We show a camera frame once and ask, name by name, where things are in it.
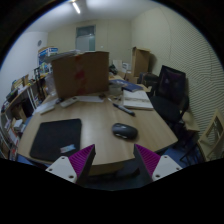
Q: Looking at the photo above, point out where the black computer mouse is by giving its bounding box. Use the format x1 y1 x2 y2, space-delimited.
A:
111 122 139 140

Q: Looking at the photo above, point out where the ceiling tube light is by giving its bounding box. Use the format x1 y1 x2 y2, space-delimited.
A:
71 1 82 15

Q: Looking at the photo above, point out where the tall brown cardboard box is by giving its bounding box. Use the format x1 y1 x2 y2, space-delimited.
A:
130 46 152 78

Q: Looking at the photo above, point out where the open white book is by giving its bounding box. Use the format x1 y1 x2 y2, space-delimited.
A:
121 89 155 111

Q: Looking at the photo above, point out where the large brown cardboard box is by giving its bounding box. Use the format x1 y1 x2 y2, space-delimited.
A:
50 50 111 100

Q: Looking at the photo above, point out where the clear plastic container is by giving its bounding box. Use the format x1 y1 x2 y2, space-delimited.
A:
44 73 57 97

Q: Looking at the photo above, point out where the grey door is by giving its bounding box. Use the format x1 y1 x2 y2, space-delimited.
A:
75 25 97 52

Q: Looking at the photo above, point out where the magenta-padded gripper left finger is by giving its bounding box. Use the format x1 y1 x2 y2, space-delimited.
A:
45 143 97 185

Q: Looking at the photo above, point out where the blue book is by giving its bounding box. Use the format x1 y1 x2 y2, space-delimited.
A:
109 78 144 93

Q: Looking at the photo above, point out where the black mouse pad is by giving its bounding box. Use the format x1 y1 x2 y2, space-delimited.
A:
29 118 83 163

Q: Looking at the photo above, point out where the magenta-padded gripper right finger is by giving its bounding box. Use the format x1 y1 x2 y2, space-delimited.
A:
133 143 183 185

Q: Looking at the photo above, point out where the blue and white box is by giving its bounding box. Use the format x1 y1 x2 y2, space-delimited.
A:
37 46 59 74

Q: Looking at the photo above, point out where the black office chair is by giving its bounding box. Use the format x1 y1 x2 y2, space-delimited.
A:
146 64 190 134

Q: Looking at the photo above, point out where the cluttered shelf unit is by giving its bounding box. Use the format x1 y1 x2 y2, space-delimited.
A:
0 74 46 161

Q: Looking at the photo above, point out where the black marker pen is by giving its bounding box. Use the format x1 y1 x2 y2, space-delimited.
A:
112 102 137 117

